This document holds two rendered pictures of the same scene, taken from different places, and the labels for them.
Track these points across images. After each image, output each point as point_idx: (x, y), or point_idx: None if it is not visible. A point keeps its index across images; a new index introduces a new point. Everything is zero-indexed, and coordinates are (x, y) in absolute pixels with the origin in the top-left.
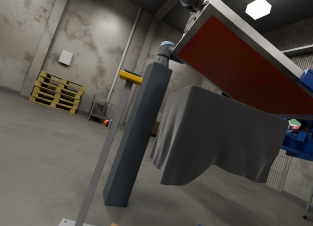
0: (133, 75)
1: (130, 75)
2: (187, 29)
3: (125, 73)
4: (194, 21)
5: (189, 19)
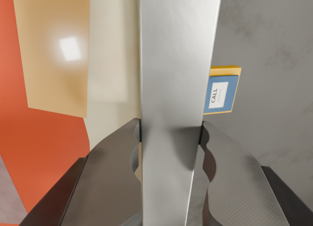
0: (213, 68)
1: (220, 67)
2: (212, 124)
3: (229, 66)
4: (227, 223)
5: (303, 206)
